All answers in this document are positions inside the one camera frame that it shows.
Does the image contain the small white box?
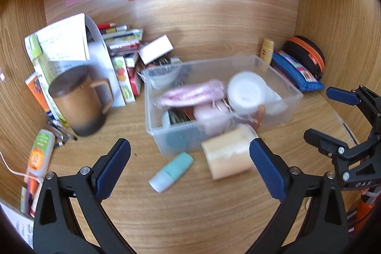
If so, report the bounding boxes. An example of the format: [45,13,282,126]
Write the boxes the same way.
[138,35,174,65]

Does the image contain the red box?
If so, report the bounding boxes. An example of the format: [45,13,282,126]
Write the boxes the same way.
[125,54,143,97]

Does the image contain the pink round jar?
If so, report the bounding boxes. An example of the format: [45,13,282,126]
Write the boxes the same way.
[193,104,231,137]

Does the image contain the blue pencil case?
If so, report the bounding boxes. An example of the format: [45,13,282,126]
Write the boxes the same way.
[271,50,325,92]

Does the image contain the beige tape roll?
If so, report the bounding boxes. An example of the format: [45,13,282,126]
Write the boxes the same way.
[201,125,259,181]

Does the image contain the orange and white box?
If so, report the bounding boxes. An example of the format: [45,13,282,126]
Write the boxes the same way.
[25,72,52,118]

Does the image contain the white handwritten paper sheets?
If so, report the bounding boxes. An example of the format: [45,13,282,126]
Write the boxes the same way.
[25,14,125,108]

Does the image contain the yellow tube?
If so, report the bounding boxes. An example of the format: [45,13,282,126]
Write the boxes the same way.
[260,38,275,64]

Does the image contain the wooden desktop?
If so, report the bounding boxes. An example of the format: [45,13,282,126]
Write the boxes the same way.
[18,64,358,254]

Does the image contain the white bottle with orange label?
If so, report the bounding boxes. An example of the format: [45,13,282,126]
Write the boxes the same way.
[27,129,56,179]

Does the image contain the pink rope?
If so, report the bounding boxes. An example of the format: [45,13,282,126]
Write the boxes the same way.
[155,79,227,108]

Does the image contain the stack of books and packets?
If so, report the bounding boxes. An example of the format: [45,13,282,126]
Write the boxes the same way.
[97,22,144,56]

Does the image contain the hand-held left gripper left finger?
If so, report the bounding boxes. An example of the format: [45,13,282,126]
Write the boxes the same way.
[33,138,131,254]

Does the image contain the clear plastic storage box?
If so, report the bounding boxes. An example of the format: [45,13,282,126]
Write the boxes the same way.
[140,55,304,157]

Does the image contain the orange marker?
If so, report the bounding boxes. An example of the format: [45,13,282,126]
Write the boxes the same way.
[26,178,38,214]

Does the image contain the white cable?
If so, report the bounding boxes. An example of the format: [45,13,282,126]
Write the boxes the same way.
[0,151,45,183]

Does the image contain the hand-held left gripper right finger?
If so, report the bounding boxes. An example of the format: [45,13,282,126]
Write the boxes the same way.
[248,138,349,254]

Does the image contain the teal and white small tube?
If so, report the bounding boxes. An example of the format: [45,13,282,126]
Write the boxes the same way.
[149,152,194,193]

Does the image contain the black and orange zip case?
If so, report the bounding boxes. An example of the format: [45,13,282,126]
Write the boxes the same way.
[283,36,326,80]

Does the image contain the clear bowl of beads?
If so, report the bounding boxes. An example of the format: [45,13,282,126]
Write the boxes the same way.
[137,62,182,89]

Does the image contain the fruit print box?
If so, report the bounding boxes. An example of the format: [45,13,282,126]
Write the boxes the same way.
[111,56,136,103]

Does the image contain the metal binder clips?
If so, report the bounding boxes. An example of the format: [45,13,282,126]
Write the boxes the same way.
[46,119,78,147]

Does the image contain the white plastic cup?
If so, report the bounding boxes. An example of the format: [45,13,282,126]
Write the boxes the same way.
[228,71,283,115]

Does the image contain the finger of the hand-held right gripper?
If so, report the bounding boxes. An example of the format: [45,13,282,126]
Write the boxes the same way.
[304,128,349,158]
[326,87,362,106]

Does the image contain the brown lidded mug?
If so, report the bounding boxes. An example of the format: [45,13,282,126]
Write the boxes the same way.
[48,65,114,137]

